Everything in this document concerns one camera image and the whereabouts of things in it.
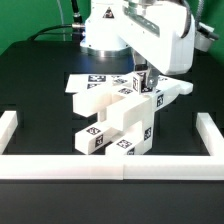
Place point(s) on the white chair back frame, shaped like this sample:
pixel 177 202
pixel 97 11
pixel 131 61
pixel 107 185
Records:
pixel 96 99

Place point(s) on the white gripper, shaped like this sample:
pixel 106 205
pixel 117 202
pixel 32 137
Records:
pixel 161 33

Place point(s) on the white fence rail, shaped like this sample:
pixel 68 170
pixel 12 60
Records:
pixel 210 135
pixel 111 168
pixel 8 124

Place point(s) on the white tagged cube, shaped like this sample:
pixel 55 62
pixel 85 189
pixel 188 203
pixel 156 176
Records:
pixel 138 82

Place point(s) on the white chair seat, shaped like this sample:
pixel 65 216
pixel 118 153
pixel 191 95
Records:
pixel 140 130

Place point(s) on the white left fence rail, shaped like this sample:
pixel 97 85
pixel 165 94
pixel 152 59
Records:
pixel 8 124

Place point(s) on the white front fence rail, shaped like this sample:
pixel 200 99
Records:
pixel 111 168

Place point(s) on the white right fence rail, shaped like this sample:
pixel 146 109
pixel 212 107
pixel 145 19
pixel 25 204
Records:
pixel 210 135

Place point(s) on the white marker base plate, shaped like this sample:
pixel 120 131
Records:
pixel 81 82

